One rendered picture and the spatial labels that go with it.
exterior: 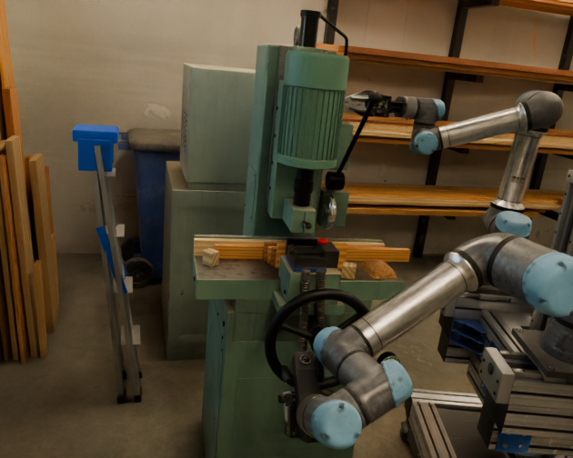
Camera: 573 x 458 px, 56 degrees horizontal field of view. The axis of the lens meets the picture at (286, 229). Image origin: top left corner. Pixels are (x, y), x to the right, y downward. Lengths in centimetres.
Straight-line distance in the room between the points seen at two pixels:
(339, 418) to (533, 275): 45
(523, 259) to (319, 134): 65
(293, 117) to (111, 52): 247
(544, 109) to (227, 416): 136
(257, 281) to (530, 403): 78
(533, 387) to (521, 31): 358
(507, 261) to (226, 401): 92
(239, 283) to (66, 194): 265
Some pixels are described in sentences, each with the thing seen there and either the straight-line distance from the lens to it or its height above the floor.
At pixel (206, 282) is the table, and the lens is 147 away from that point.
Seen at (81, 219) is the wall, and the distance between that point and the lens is 404.
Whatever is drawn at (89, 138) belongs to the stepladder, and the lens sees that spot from 214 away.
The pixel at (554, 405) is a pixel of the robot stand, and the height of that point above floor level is 69.
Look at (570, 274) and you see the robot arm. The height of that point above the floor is 116.
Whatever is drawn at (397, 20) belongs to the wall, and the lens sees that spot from 424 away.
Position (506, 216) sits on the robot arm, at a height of 104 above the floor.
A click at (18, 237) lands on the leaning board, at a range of 266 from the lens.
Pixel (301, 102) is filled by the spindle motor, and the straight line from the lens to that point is 148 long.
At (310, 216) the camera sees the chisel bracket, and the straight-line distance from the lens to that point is 157.
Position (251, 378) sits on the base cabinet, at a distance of 163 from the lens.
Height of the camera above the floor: 149
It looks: 18 degrees down
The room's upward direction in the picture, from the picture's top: 6 degrees clockwise
